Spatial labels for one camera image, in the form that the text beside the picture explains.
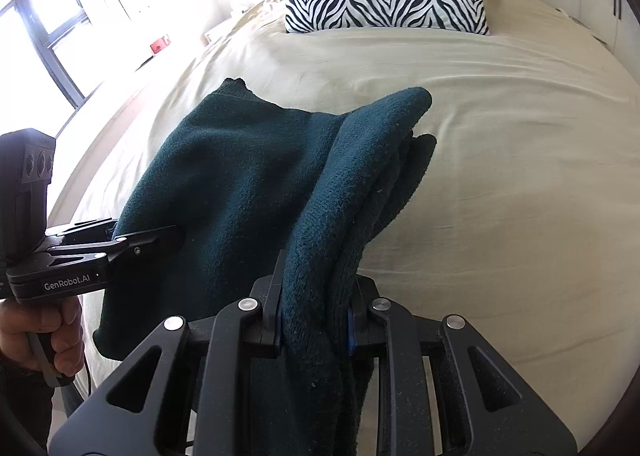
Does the dark teal knit sweater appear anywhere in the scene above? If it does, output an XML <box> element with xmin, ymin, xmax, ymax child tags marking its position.
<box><xmin>93</xmin><ymin>78</ymin><xmax>436</xmax><ymax>455</ymax></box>

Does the red box on shelf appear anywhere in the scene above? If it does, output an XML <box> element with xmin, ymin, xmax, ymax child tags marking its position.
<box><xmin>150</xmin><ymin>36</ymin><xmax>170</xmax><ymax>54</ymax></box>

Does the beige bed sheet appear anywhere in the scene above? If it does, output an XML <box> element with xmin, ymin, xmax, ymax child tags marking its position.
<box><xmin>53</xmin><ymin>0</ymin><xmax>639</xmax><ymax>445</ymax></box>

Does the black framed window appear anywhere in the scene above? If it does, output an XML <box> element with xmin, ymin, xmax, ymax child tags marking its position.
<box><xmin>1</xmin><ymin>0</ymin><xmax>90</xmax><ymax>111</ymax></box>

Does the person's left hand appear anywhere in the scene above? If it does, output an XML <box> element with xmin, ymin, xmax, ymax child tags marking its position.
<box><xmin>1</xmin><ymin>297</ymin><xmax>84</xmax><ymax>377</ymax></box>

